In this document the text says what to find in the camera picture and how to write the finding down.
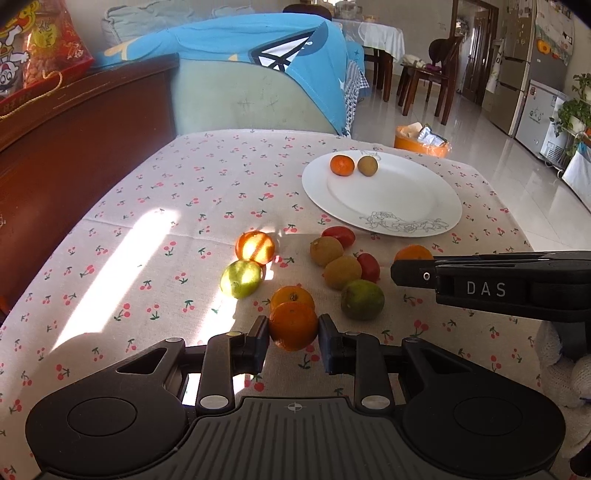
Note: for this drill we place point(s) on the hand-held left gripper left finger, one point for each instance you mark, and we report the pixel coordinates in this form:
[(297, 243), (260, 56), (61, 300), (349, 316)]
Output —
[(257, 344)]

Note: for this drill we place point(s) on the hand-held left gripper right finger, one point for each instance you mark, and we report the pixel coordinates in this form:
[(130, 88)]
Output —
[(326, 344)]

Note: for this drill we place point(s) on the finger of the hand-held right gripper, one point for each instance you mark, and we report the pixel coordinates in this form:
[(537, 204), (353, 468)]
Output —
[(411, 274)]

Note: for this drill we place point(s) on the orange mandarin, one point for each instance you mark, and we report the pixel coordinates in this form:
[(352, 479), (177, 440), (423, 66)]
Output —
[(413, 253), (292, 296), (342, 165), (255, 247), (293, 327)]

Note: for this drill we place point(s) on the red tomato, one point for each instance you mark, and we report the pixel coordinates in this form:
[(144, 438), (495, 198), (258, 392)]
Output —
[(340, 234), (369, 267)]

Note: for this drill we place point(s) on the green mandarin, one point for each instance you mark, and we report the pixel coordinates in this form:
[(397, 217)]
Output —
[(362, 300)]

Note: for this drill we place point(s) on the yellow-green pear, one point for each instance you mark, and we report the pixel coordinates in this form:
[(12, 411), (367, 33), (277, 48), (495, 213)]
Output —
[(239, 279)]

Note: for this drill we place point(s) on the brown kiwi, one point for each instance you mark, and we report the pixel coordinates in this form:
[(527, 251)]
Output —
[(341, 273), (325, 251), (368, 166)]

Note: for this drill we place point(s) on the white plate with flower drawing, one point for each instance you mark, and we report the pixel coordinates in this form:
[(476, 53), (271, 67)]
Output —
[(397, 198)]

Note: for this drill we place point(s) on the orange trash bin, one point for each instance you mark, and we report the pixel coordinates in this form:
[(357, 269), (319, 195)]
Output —
[(418, 146)]

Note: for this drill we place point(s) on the cherry print tablecloth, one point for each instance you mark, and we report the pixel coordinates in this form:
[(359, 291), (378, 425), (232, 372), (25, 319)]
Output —
[(184, 207)]

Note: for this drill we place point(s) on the white chest freezer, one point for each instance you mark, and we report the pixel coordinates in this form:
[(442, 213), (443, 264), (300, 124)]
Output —
[(538, 120)]

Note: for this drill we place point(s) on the green potted plant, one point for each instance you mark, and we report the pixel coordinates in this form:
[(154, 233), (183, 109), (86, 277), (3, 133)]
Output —
[(575, 110)]

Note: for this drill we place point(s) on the checkered cloth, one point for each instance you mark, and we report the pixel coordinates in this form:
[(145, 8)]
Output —
[(358, 81)]

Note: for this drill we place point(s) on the dark wooden chair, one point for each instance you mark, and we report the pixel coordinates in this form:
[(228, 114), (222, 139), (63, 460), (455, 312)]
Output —
[(431, 74), (304, 10)]

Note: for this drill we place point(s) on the silver refrigerator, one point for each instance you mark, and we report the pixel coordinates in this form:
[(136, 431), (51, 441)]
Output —
[(508, 69)]

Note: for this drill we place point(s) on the brown wooden door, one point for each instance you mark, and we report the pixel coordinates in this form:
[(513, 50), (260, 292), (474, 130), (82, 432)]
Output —
[(478, 50)]

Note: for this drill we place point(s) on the dining table with white cloth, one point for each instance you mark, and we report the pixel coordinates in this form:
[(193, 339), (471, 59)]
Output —
[(381, 37)]

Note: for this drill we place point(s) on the light green sofa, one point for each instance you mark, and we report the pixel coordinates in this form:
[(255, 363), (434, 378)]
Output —
[(231, 97)]

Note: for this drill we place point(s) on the brown wooden cabinet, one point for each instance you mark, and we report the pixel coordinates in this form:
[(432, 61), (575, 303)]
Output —
[(69, 161)]

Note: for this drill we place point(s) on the blue printed cloth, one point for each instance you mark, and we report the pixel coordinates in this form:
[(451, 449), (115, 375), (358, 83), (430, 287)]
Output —
[(207, 37)]

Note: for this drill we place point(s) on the red snack gift bag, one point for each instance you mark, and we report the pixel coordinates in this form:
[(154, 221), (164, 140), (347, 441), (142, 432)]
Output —
[(41, 50)]

